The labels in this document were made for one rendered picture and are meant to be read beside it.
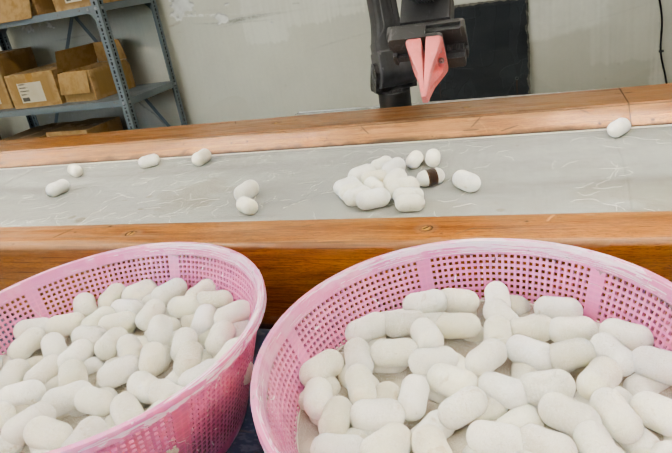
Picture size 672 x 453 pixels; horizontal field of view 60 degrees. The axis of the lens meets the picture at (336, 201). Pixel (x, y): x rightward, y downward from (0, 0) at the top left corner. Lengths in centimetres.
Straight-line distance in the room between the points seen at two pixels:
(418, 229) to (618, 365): 20
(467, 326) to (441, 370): 5
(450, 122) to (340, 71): 208
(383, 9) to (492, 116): 37
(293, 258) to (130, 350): 15
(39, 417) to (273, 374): 16
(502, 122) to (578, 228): 35
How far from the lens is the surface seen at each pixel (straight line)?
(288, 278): 53
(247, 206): 65
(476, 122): 83
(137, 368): 46
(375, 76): 110
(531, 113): 83
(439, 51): 78
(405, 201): 59
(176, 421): 38
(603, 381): 38
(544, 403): 36
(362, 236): 50
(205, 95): 326
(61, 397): 46
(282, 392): 38
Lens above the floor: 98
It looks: 22 degrees down
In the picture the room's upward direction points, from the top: 10 degrees counter-clockwise
